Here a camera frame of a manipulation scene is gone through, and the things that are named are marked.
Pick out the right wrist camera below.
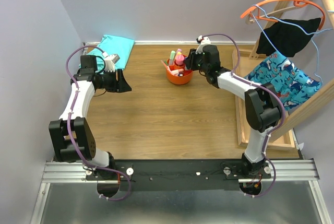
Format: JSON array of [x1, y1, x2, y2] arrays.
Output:
[[196, 36, 211, 54]]

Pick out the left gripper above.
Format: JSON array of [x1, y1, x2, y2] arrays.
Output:
[[97, 68, 133, 92]]

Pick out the orange hanger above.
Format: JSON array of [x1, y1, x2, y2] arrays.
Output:
[[240, 0, 330, 31]]

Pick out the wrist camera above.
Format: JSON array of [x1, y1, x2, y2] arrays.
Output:
[[104, 54, 120, 72], [196, 36, 211, 54]]

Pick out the wooden tray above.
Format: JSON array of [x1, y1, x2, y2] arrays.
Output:
[[232, 49, 295, 151]]

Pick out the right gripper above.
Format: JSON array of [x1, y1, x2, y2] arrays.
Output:
[[183, 49, 209, 74]]

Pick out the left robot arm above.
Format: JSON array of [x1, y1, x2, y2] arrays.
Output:
[[49, 53, 131, 180]]

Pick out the orange round organizer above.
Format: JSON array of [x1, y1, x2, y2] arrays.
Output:
[[166, 54, 193, 85]]

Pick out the teal folded cloth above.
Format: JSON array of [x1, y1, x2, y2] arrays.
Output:
[[97, 34, 135, 70]]

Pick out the blue wire hanger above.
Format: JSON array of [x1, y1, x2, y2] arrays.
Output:
[[245, 18, 323, 87]]

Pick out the green cap white marker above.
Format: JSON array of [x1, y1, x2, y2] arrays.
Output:
[[161, 60, 171, 73]]

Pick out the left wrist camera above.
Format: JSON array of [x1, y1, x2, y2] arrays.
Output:
[[104, 54, 120, 72]]

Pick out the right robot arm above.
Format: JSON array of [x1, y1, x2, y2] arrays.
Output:
[[185, 44, 284, 178]]

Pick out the green highlighter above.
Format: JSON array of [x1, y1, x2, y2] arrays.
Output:
[[168, 50, 176, 66]]

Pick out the black cloth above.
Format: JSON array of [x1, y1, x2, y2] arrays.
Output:
[[256, 18, 321, 57]]

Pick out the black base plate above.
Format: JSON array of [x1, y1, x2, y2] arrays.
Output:
[[86, 159, 272, 192]]

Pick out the brown cap white marker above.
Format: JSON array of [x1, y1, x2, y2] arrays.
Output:
[[171, 69, 184, 76]]

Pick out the wooden rack frame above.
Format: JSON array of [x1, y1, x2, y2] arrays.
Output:
[[248, 0, 334, 143]]

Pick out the pink glue bottle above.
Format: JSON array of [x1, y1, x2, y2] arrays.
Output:
[[174, 54, 185, 66]]

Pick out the shark pattern blue cloth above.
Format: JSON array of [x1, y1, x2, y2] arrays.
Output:
[[245, 51, 322, 110]]

